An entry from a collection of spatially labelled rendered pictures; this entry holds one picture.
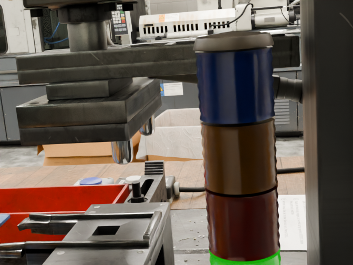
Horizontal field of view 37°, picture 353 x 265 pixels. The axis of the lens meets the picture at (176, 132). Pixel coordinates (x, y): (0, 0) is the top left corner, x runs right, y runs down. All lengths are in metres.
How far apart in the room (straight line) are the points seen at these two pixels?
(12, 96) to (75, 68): 5.20
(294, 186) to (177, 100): 4.19
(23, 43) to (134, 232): 5.06
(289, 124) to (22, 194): 4.30
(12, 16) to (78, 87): 5.15
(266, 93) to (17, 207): 0.69
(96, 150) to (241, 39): 2.65
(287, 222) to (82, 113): 0.43
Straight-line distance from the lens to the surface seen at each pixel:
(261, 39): 0.25
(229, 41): 0.25
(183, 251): 0.73
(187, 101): 5.10
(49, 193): 0.88
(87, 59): 0.50
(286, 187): 0.96
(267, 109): 0.26
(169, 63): 0.48
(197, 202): 0.90
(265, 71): 0.25
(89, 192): 0.85
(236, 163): 0.26
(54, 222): 0.64
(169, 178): 0.94
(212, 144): 0.26
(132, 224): 0.61
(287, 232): 0.77
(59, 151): 2.96
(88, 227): 0.61
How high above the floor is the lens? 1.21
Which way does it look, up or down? 12 degrees down
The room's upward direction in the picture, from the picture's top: 5 degrees counter-clockwise
